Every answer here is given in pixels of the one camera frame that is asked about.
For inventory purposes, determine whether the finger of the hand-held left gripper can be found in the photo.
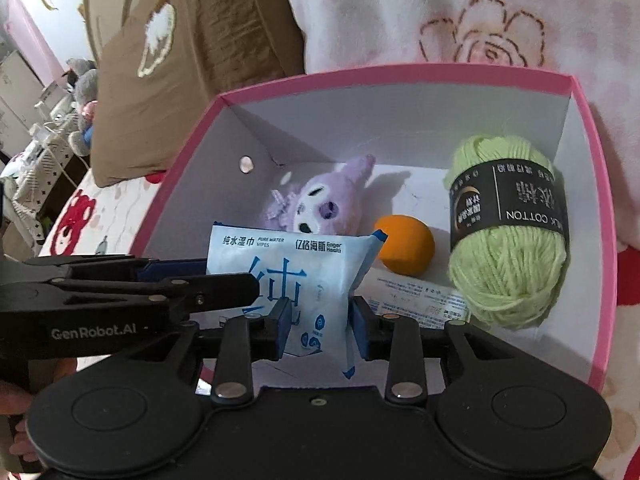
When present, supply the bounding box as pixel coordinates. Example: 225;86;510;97
22;254;210;284
27;271;262;322

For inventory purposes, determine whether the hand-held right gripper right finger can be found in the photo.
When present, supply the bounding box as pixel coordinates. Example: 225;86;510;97
349;296;532;406

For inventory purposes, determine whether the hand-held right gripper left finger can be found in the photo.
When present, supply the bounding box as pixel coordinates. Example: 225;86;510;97
117;296;294;407

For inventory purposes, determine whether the light blue wet wipes pack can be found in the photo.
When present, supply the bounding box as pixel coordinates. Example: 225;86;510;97
204;222;389;382

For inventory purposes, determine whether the white sachet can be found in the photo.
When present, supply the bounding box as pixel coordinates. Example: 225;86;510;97
361;279;473;325

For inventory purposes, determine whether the orange makeup sponge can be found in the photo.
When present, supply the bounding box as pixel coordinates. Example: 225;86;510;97
375;214;436;276

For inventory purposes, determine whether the purple plush toy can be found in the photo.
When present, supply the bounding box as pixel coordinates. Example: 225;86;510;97
264;153;377;237

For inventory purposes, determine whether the green yarn ball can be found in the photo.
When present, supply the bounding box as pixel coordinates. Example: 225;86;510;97
444;132;572;332

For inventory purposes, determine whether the pink cardboard box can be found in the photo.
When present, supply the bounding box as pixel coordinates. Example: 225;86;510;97
128;62;619;397

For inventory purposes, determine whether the person's left hand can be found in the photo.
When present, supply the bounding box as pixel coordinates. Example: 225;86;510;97
0;379;36;476

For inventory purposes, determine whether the checked cloth covered table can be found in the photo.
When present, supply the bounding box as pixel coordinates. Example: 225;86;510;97
0;108;92;243

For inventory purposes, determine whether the pink and blue plush toy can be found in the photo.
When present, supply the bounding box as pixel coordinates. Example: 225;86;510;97
68;101;97;157

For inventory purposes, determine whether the grey plush toy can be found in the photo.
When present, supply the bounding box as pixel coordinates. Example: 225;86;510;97
66;57;99;111

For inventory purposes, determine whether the white cabinet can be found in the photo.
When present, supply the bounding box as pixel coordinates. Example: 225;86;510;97
0;50;47;161

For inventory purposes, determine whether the brown embroidered pillow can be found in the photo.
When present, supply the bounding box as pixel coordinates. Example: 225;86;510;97
81;0;307;189

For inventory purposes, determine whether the pink floral checkered pillow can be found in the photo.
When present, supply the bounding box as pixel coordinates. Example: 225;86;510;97
276;0;640;253

